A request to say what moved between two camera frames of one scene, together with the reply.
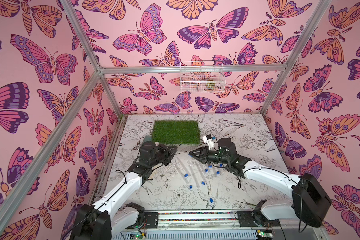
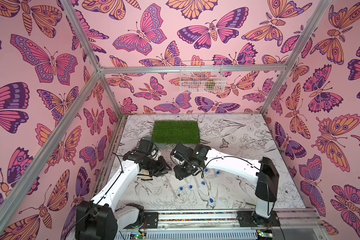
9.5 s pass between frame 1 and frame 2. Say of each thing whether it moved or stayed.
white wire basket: stayed
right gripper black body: moved
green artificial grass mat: stayed
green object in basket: stayed
